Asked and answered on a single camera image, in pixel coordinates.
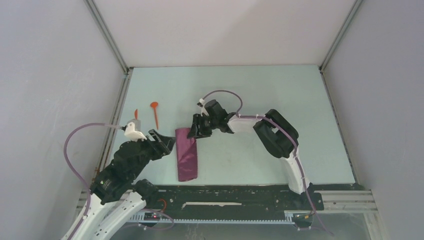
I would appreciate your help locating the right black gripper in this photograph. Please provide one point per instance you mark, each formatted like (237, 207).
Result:
(195, 130)

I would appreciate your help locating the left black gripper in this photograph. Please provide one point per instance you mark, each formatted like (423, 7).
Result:
(168, 141)

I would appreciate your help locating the maroon cloth napkin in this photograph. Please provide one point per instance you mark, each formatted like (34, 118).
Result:
(186, 155)

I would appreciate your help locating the orange plastic spoon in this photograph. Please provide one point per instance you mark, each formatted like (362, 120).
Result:
(154, 105)

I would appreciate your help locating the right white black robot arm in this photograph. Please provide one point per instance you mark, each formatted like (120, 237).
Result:
(277, 135)

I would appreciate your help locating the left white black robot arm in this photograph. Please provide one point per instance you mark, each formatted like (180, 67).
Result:
(115, 194)

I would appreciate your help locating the orange plastic knife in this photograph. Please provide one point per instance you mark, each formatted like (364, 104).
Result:
(136, 113)

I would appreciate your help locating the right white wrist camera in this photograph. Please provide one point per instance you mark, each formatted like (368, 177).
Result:
(201, 105)

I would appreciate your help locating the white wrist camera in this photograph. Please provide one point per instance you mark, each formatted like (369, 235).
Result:
(201, 105)
(132, 132)

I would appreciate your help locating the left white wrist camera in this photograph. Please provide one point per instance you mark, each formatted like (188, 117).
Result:
(132, 132)

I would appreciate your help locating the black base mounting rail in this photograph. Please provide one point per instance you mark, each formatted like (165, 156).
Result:
(249, 202)

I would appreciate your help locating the white cable duct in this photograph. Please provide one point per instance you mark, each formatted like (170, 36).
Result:
(149, 218)

